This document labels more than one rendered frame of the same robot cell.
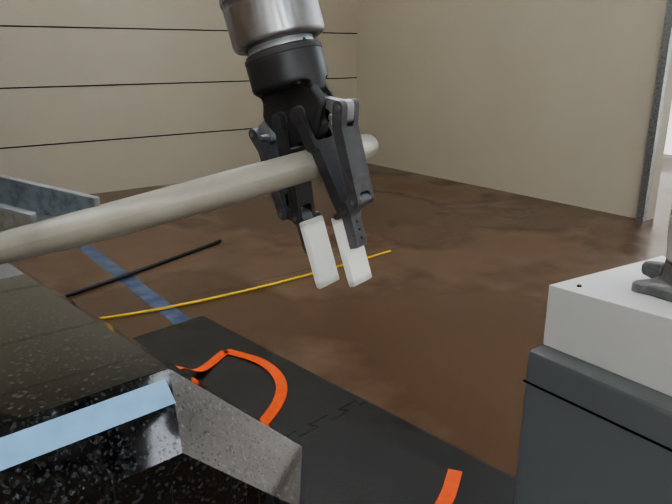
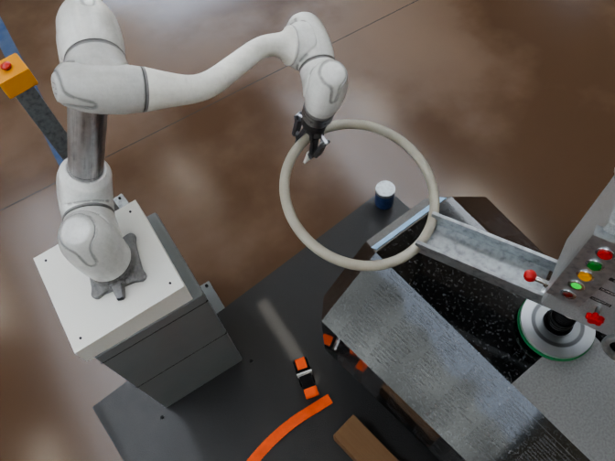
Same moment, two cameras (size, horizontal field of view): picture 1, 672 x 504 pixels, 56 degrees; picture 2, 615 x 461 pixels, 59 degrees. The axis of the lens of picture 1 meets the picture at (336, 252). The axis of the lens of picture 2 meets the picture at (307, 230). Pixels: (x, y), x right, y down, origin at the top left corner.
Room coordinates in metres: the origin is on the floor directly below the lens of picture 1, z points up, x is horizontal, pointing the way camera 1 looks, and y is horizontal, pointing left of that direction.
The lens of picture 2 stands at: (1.66, 0.19, 2.48)
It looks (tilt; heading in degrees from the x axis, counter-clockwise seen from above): 60 degrees down; 191
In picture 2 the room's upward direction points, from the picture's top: 8 degrees counter-clockwise
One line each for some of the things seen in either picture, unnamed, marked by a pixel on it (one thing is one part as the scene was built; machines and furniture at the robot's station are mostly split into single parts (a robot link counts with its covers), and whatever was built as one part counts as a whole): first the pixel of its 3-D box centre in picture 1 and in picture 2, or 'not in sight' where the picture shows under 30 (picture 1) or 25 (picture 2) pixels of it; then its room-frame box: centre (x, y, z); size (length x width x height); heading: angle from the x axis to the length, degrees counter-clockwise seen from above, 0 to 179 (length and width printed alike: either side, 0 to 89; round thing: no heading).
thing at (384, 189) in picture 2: not in sight; (384, 195); (0.11, 0.31, 0.08); 0.10 x 0.10 x 0.13
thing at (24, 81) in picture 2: not in sight; (70, 155); (0.25, -1.15, 0.54); 0.20 x 0.20 x 1.09; 44
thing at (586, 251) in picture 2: not in sight; (587, 270); (1.13, 0.67, 1.40); 0.08 x 0.03 x 0.28; 64
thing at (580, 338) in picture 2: not in sight; (556, 323); (1.06, 0.78, 0.89); 0.21 x 0.21 x 0.01
